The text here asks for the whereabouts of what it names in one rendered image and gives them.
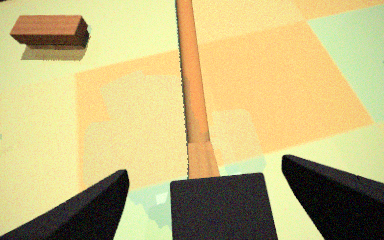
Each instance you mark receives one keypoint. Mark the brown wooden block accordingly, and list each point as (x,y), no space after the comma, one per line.
(63,32)

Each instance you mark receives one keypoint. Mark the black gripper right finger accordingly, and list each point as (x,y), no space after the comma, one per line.
(342,205)

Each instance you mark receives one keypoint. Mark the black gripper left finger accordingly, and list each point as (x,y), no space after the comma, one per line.
(92,214)

